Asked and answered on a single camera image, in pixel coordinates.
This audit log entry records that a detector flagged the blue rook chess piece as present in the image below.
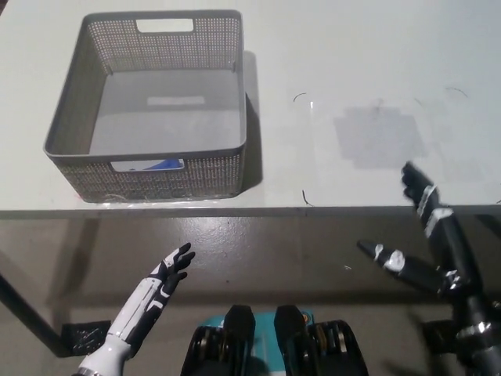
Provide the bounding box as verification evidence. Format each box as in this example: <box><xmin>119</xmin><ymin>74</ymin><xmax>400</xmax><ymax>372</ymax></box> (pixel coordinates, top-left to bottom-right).
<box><xmin>150</xmin><ymin>157</ymin><xmax>184</xmax><ymax>172</ymax></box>

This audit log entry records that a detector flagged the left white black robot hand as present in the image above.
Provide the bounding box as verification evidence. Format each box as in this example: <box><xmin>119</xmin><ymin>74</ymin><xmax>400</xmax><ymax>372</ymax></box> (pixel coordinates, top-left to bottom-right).
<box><xmin>106</xmin><ymin>242</ymin><xmax>196</xmax><ymax>350</ymax></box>

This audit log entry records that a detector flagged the black metal table leg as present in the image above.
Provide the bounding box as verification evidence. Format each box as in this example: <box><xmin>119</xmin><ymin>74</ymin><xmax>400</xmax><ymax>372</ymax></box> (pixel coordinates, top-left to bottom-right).
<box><xmin>0</xmin><ymin>273</ymin><xmax>68</xmax><ymax>357</ymax></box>

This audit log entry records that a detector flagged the grey perforated plastic basket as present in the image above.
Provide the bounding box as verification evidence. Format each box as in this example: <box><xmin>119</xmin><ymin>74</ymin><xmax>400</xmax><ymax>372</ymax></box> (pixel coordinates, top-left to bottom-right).
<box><xmin>42</xmin><ymin>9</ymin><xmax>247</xmax><ymax>203</ymax></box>

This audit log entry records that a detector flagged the grey tape patch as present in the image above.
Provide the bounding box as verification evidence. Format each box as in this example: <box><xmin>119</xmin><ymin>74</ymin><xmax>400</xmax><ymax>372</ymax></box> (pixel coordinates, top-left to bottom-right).
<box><xmin>333</xmin><ymin>104</ymin><xmax>428</xmax><ymax>170</ymax></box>

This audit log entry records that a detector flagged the black floor plate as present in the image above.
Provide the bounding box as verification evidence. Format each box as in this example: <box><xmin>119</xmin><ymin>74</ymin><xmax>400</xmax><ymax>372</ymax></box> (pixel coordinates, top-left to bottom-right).
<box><xmin>420</xmin><ymin>319</ymin><xmax>460</xmax><ymax>354</ymax></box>
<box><xmin>62</xmin><ymin>320</ymin><xmax>113</xmax><ymax>357</ymax></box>

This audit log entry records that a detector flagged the black teal robot body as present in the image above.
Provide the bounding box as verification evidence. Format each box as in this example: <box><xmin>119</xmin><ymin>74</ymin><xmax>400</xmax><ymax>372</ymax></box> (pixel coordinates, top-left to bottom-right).
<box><xmin>179</xmin><ymin>304</ymin><xmax>371</xmax><ymax>376</ymax></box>

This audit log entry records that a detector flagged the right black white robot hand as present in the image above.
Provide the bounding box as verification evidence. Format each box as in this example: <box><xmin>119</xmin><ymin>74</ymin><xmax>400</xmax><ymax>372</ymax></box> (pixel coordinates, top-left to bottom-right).
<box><xmin>356</xmin><ymin>161</ymin><xmax>491</xmax><ymax>338</ymax></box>

